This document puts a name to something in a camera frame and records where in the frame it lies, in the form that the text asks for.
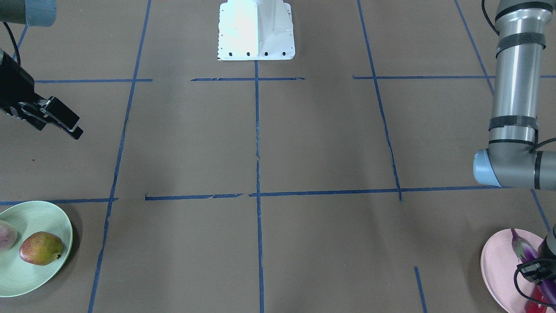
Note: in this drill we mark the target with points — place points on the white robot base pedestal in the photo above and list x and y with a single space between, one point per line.
255 30

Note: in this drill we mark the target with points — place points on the purple eggplant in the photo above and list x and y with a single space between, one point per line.
525 252

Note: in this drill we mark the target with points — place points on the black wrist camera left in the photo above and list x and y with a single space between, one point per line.
537 271

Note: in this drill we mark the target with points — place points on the pink green peach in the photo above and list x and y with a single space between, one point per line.
8 236

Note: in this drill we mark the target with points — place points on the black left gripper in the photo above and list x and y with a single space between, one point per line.
548 250

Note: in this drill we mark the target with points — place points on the pink plate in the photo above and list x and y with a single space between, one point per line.
498 263

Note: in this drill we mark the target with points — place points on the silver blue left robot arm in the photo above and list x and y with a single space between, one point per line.
514 157

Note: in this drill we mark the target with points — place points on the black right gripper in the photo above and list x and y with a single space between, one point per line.
14 84

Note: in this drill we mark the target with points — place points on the light green plate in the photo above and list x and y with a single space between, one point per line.
16 276

